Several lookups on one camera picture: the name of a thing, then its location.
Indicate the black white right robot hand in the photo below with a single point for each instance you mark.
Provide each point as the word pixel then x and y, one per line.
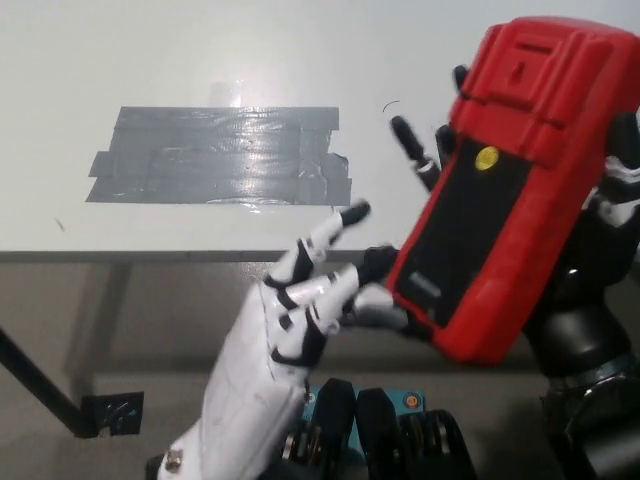
pixel 590 300

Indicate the red black digital multimeter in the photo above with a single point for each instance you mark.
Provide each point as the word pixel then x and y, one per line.
pixel 500 250

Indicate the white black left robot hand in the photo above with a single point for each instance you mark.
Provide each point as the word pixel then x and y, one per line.
pixel 250 380

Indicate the black table leg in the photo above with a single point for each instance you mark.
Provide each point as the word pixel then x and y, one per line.
pixel 40 387

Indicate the grey duct tape patch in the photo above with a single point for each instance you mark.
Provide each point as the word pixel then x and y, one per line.
pixel 220 157

